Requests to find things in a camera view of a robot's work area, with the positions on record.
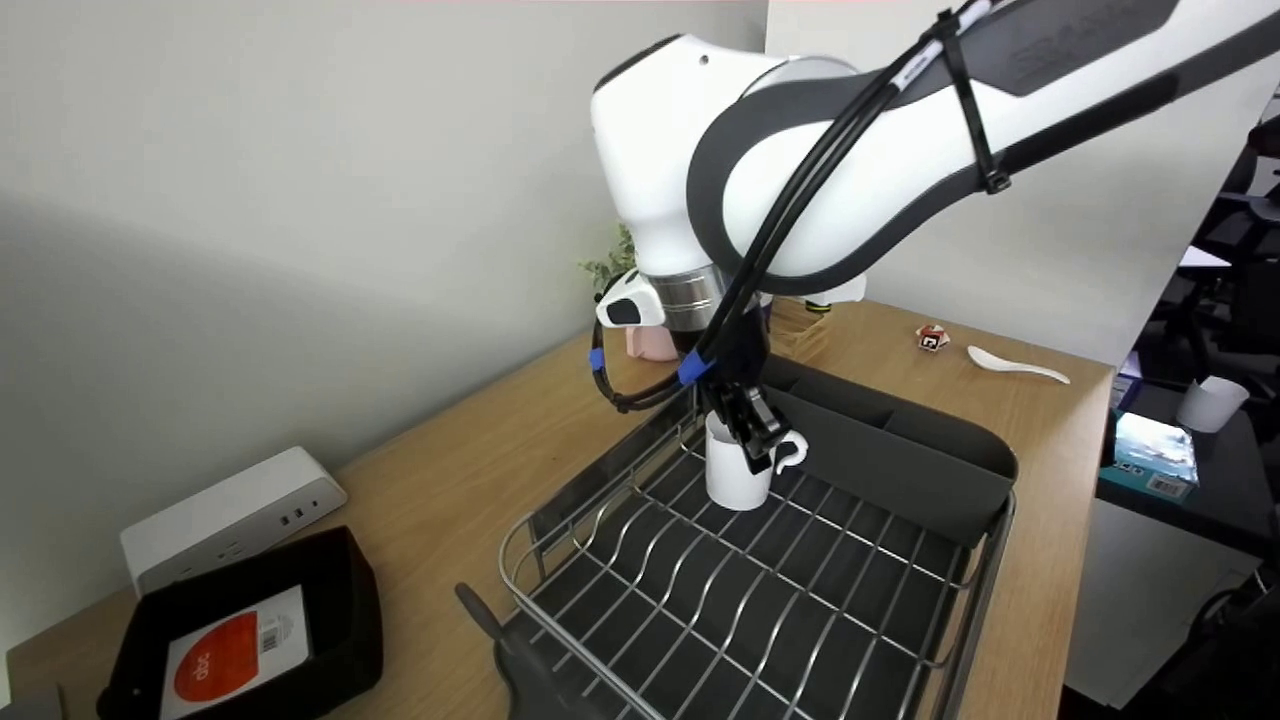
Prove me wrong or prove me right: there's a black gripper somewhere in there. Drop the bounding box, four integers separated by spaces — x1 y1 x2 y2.
693 365 796 478

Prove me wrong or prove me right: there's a white ceramic mug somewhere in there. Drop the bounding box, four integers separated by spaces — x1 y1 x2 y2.
699 408 817 518

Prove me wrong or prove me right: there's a small wooden crate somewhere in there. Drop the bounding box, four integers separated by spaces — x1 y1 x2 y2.
767 296 848 369

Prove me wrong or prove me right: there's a green plant in pink pot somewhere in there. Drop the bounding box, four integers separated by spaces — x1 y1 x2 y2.
581 220 689 369

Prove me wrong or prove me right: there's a dark grey cutlery holder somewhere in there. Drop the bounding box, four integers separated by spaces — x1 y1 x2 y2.
693 347 1018 550

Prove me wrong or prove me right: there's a white ceramic spoon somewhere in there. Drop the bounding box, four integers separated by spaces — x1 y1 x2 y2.
964 344 1077 393

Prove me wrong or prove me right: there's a teal tissue box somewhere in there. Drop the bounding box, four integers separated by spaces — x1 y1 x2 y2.
1099 408 1202 504

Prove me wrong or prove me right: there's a black desk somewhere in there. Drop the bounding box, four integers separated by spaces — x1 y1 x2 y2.
1093 378 1280 561

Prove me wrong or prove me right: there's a white paper cup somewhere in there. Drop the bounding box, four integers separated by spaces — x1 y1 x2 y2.
1174 372 1255 440

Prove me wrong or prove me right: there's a black office chair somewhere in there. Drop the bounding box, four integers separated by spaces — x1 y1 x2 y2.
1152 117 1280 405

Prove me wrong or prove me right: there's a dark bag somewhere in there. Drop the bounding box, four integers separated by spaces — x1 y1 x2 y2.
1122 572 1280 720

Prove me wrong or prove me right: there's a white rectangular box device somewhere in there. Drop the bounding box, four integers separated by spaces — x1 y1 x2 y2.
117 444 352 598

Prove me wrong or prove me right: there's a metal wire dish rack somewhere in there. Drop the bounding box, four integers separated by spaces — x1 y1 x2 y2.
452 347 1018 720

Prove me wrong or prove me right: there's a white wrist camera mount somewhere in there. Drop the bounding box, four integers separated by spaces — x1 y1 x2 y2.
593 266 669 335

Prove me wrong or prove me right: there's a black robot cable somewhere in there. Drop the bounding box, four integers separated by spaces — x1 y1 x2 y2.
584 0 1018 420

